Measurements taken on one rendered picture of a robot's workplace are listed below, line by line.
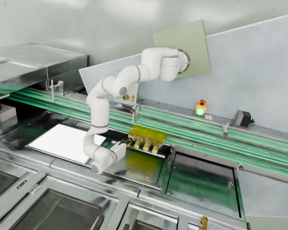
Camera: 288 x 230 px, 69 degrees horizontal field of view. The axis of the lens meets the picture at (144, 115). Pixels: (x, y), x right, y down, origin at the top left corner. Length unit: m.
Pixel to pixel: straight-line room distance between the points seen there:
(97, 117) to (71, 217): 0.50
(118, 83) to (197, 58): 0.61
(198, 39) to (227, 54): 0.23
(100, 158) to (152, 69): 0.50
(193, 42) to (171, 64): 0.32
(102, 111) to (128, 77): 0.19
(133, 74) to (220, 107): 0.79
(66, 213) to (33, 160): 0.43
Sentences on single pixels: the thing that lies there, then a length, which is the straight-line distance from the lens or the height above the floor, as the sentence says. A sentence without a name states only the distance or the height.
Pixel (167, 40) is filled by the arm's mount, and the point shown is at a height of 0.84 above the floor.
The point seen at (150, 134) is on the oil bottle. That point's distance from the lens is 1.38.
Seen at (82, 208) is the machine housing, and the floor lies 1.55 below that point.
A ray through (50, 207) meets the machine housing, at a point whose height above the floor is 1.61.
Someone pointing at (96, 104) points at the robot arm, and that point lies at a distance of 0.94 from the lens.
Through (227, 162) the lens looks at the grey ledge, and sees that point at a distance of 1.62.
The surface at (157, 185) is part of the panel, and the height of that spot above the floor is 1.30.
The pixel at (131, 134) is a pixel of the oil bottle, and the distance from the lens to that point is 1.36.
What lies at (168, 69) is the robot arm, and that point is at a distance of 1.08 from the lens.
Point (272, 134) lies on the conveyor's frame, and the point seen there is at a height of 0.84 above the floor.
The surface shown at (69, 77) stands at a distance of 2.22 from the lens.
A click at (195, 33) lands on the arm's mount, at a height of 0.85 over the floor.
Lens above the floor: 2.19
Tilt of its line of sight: 61 degrees down
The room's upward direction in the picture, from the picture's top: 146 degrees counter-clockwise
